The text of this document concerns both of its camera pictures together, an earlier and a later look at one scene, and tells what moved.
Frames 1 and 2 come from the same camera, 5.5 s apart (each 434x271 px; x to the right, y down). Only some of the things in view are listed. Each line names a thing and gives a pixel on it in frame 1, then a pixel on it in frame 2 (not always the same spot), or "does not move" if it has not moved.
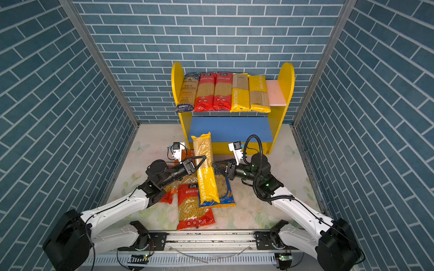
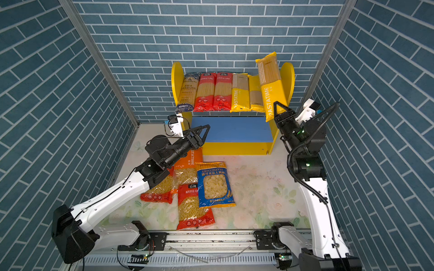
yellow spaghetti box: (208, 191) -> (272, 89)
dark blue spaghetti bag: (188, 92) does not move
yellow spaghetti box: (241, 92) does not move
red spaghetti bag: (204, 95) does not move
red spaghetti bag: (223, 91) does not move
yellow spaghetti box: (259, 98) does not move
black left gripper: (189, 165) -> (192, 138)
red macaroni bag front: (190, 215) does not move
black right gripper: (230, 170) -> (285, 119)
